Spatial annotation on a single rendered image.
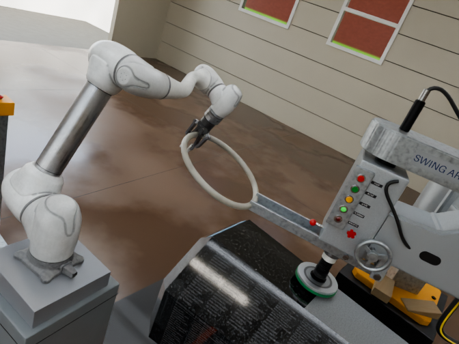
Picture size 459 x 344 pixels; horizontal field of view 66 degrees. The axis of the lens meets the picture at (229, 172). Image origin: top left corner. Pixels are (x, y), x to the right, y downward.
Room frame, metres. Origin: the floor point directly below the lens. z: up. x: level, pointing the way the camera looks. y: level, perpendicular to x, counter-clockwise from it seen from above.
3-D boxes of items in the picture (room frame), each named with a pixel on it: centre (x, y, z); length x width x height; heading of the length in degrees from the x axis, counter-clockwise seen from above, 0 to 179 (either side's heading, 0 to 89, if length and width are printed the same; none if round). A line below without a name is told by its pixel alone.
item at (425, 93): (1.48, -0.60, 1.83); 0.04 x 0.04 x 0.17
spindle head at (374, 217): (1.47, -0.68, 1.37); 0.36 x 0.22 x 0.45; 77
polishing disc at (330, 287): (1.48, -0.60, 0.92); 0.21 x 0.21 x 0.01
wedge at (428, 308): (1.76, -1.33, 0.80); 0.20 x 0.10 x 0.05; 99
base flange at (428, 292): (1.99, -1.27, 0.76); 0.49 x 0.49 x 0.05; 59
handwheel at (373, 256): (1.34, -0.69, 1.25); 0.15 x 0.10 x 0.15; 77
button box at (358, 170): (1.39, -0.51, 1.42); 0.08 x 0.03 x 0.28; 77
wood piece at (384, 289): (1.80, -1.10, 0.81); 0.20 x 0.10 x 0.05; 157
